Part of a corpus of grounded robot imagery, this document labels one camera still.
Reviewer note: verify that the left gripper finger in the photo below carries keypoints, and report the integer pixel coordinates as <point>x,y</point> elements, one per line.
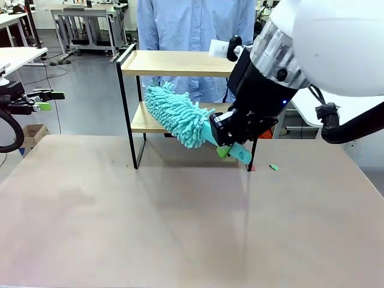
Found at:
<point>42,106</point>
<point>45,95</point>

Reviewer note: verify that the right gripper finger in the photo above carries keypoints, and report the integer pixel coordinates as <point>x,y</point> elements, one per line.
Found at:
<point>252,126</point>
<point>222,129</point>

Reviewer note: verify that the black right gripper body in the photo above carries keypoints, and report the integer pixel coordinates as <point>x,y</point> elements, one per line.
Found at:
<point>255,93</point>

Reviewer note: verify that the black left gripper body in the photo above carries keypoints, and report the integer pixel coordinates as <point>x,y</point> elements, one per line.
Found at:
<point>13,99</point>

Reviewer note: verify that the teal microfibre duster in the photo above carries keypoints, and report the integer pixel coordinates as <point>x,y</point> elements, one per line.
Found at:
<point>174,114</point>

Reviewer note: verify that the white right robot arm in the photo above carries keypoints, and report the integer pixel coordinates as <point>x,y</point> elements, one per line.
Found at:
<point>330,45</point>

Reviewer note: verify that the orange object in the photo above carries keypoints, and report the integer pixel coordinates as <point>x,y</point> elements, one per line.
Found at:
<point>267,134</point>

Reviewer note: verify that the cardboard box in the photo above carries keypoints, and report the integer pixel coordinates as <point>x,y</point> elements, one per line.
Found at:
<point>33,132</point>

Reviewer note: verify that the white side table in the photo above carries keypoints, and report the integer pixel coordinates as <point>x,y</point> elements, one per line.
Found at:
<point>21,55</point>

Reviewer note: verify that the green paper scrap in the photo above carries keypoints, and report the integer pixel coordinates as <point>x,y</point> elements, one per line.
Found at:
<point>274,167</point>

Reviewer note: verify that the white desk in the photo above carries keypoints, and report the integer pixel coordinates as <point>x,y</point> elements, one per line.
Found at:
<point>306,111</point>

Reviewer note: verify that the white background table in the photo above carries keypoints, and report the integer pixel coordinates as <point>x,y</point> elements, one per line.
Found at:
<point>12,18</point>

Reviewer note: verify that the grey metal workbench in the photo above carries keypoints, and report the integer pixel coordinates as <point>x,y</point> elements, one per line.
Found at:
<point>78,12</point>

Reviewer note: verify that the person in blue shirt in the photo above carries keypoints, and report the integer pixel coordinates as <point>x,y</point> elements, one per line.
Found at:
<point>186,24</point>

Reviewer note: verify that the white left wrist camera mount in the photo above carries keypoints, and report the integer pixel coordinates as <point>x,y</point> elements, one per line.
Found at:
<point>3,73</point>

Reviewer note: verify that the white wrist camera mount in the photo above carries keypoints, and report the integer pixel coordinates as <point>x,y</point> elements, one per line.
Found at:
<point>217,48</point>
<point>3,73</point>

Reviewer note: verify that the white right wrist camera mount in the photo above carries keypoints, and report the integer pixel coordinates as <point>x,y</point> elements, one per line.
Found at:
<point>217,48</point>

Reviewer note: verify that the two-tier wooden shelf black frame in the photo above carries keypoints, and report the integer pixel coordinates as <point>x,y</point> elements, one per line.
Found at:
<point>174,72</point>

